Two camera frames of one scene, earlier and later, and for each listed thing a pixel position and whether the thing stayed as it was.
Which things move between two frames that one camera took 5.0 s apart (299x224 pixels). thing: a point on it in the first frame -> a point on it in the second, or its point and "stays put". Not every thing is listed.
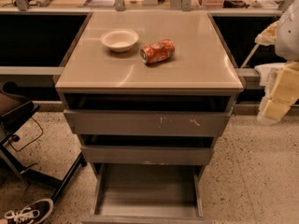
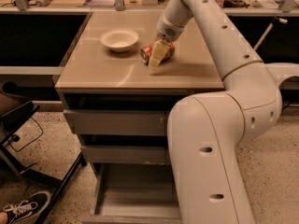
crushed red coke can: x=157 y=51 stays put
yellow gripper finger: x=281 y=92 -> x=159 y=51
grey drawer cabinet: x=148 y=92 stays put
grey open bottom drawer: x=148 y=193 stays put
